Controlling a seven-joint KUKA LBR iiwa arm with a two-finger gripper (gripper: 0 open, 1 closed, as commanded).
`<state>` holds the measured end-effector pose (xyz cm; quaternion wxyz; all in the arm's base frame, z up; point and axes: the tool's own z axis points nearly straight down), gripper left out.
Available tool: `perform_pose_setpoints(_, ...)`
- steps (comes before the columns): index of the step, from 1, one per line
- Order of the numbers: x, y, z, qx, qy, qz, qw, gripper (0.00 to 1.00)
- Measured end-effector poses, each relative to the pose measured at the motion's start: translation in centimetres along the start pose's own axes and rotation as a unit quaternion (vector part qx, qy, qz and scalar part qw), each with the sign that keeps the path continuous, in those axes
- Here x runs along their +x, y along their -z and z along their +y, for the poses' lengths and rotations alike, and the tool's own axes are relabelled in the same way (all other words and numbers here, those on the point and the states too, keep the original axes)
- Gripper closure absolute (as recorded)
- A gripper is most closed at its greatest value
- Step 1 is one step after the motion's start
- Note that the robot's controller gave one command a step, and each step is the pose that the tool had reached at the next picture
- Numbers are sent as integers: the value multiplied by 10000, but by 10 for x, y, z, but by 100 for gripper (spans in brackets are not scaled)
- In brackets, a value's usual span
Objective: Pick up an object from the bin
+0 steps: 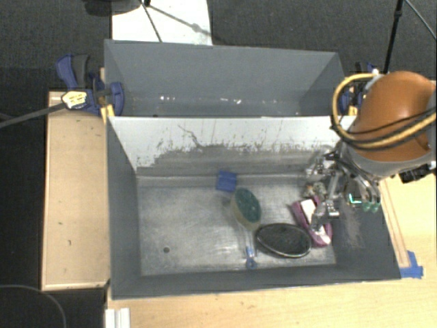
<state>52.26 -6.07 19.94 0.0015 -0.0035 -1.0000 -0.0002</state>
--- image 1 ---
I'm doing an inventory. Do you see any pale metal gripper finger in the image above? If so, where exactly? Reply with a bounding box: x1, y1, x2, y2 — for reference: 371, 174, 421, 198
315, 208, 341, 238
310, 200, 333, 228

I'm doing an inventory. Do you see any purple and white stapler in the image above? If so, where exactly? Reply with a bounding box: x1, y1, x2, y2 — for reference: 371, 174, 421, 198
290, 196, 333, 249

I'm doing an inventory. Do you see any black oval lid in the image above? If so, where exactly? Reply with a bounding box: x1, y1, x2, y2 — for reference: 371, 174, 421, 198
255, 222, 313, 260

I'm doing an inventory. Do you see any blue plastic clip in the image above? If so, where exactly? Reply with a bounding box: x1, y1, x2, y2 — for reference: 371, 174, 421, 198
215, 169, 238, 193

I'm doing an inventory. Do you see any grey metal bin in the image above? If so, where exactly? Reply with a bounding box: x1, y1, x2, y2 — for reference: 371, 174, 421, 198
103, 39, 402, 300

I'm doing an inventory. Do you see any pale wood board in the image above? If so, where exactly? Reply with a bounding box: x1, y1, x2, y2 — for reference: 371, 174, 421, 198
40, 90, 112, 292

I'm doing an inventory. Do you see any black cylinder on white bracket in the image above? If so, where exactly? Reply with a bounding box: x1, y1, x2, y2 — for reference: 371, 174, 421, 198
399, 161, 437, 185

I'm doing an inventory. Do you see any green sponge brush clear handle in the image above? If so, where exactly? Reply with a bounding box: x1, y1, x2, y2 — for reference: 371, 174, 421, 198
227, 187, 263, 270

